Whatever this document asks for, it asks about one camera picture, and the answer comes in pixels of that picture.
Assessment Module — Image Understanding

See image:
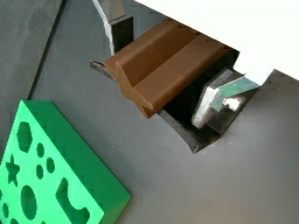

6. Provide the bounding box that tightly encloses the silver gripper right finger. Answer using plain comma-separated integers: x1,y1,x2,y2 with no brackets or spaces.
190,69,258,129

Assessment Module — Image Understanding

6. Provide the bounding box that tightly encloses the dark grey curved fixture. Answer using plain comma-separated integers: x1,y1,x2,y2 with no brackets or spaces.
87,49,258,155

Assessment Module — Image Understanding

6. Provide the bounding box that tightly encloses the green shape sorter board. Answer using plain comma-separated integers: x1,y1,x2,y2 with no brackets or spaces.
0,100,130,224

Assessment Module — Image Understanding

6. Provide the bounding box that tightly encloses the brown star prism block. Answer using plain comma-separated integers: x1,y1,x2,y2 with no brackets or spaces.
104,19,229,118

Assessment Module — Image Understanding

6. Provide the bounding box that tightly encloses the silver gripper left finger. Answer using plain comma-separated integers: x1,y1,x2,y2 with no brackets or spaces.
91,0,133,54

